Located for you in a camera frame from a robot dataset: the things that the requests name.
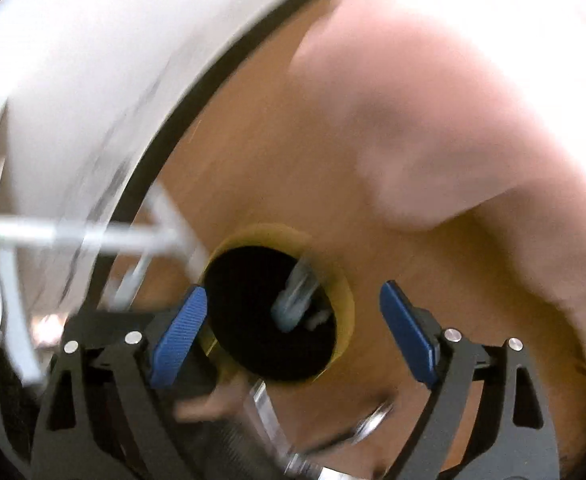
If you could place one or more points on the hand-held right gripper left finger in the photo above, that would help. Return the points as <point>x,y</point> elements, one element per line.
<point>180,331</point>

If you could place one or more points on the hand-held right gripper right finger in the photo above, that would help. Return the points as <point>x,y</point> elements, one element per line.
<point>407,334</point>

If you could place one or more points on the yellow round bin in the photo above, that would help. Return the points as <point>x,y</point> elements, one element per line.
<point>253,320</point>

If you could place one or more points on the pale blue wrapper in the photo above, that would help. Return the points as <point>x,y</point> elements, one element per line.
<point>293,300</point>

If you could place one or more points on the pale pink cloth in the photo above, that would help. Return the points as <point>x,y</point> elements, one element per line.
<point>473,110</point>

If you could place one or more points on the white metal frame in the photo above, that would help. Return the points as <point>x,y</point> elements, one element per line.
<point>73,232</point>

